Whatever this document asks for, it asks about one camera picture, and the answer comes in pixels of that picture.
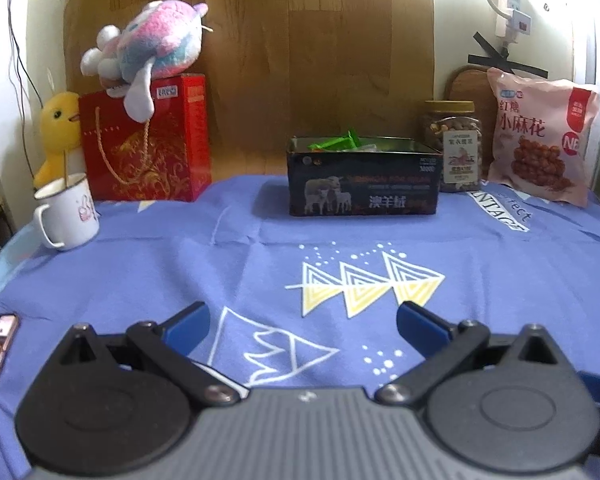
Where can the black tin box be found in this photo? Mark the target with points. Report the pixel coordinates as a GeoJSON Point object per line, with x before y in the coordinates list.
{"type": "Point", "coordinates": [380, 175]}

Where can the green cracker packet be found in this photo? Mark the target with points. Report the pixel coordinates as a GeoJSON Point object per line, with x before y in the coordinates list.
{"type": "Point", "coordinates": [337, 144]}

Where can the black tape cross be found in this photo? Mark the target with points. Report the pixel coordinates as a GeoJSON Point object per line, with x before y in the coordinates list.
{"type": "Point", "coordinates": [482, 58]}

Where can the yellow duck plush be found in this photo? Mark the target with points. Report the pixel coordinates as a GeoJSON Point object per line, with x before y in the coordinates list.
{"type": "Point", "coordinates": [55, 120]}

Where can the clear nut jar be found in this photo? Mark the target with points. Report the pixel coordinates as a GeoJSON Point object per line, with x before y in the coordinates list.
{"type": "Point", "coordinates": [450, 125]}

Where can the round wooden cutting board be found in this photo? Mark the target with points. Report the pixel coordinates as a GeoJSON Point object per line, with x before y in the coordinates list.
{"type": "Point", "coordinates": [467, 85]}

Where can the red gift box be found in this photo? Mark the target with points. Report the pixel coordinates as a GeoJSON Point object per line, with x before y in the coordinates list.
{"type": "Point", "coordinates": [170, 160]}

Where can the white power strip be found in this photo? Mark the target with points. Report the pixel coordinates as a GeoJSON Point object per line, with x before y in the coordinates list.
{"type": "Point", "coordinates": [517, 20]}

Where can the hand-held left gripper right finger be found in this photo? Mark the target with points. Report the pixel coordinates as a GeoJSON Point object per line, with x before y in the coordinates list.
{"type": "Point", "coordinates": [420, 324]}

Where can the pink snack bag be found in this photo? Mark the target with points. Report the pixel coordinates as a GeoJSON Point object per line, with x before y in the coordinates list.
{"type": "Point", "coordinates": [540, 125]}

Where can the wood grain wall panel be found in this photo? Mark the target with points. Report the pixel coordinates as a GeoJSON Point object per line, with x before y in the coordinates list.
{"type": "Point", "coordinates": [305, 60]}

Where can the white enamel mug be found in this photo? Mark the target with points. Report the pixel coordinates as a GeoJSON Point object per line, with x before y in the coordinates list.
{"type": "Point", "coordinates": [70, 215]}

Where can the pink white plush toy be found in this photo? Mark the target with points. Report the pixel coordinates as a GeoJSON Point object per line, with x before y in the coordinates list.
{"type": "Point", "coordinates": [155, 40]}

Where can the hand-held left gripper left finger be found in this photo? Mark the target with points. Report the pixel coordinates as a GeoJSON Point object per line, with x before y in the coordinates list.
{"type": "Point", "coordinates": [185, 322]}

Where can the blue printed tablecloth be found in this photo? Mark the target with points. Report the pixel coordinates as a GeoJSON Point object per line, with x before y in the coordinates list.
{"type": "Point", "coordinates": [180, 260]}

